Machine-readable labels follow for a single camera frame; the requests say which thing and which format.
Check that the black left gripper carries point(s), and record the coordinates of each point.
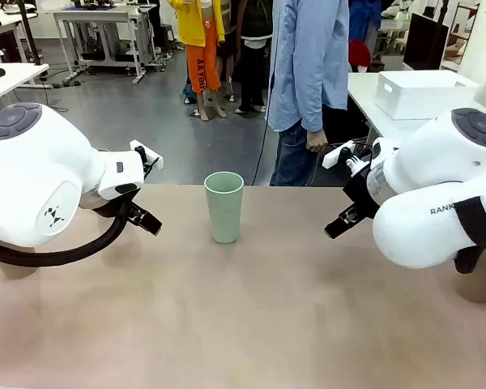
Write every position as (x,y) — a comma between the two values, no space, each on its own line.
(133,210)

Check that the grey metal workbench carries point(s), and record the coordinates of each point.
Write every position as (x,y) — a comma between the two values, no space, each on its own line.
(97,18)

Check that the white side table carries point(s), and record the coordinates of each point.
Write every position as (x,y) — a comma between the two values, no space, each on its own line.
(364,101)

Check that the black stand pole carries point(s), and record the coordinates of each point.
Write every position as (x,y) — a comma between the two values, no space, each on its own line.
(29,32)

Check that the person's left hand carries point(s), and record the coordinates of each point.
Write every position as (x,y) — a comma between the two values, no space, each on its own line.
(317,142)

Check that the white plastic storage basket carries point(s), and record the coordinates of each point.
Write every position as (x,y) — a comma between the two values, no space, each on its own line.
(421,95)

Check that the white desk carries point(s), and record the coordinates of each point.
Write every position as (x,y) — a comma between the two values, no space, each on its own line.
(12,79)

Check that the person in black clothes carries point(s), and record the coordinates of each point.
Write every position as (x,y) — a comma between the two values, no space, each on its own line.
(255,48)

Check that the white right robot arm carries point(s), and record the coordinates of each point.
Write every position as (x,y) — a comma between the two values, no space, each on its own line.
(429,162)

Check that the black monitor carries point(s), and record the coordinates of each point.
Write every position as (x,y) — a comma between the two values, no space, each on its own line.
(425,40)

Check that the red round object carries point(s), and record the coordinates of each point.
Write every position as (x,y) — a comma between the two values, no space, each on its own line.
(358,52)

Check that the light green plastic cup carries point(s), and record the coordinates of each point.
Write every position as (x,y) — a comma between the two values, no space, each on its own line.
(224,210)

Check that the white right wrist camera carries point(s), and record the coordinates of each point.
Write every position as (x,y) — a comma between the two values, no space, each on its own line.
(335,156)

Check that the person in blue shirt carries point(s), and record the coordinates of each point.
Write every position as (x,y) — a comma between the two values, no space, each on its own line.
(308,61)

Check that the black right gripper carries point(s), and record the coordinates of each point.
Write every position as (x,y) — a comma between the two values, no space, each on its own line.
(361,190)

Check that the person's left forearm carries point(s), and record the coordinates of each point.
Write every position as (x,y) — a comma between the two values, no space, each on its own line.
(320,101)

